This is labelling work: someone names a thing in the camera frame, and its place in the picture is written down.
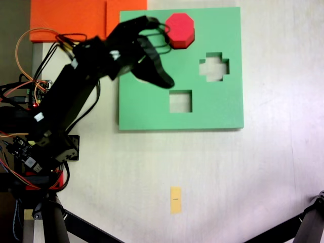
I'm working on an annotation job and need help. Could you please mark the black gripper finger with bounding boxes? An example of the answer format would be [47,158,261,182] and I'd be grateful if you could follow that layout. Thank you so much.
[144,16,163,29]
[132,35,176,90]

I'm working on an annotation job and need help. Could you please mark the red octagonal pillar block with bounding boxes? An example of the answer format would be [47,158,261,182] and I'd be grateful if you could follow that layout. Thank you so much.
[165,13,196,50]

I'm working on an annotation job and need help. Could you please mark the orange flat block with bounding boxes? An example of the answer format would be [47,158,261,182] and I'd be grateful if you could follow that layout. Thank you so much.
[29,0,148,44]

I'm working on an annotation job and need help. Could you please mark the green shape sorter board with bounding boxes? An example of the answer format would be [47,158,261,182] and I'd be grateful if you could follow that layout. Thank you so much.
[118,7,246,131]

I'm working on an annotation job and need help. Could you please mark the green circuit board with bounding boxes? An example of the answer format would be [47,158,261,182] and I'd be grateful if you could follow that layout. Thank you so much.
[24,79,53,107]

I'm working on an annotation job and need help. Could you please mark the yellow tape marker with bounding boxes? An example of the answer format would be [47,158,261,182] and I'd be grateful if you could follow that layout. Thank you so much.
[170,186,183,215]

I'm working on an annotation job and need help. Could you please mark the red printed base part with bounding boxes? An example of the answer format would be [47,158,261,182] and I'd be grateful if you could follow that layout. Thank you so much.
[24,170,64,191]

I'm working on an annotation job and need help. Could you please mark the black circuit board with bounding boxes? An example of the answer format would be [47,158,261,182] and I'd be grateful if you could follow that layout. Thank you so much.
[5,135,44,174]

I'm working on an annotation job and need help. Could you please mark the black tripod leg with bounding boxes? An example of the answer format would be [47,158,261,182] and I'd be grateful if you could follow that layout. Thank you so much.
[22,189,125,243]
[241,189,324,243]

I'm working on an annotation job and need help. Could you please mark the black motor wires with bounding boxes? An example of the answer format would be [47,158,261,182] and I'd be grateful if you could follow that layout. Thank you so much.
[32,22,175,133]

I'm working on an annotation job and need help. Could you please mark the long orange wire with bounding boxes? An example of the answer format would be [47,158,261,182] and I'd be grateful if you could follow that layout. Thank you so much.
[0,27,74,102]

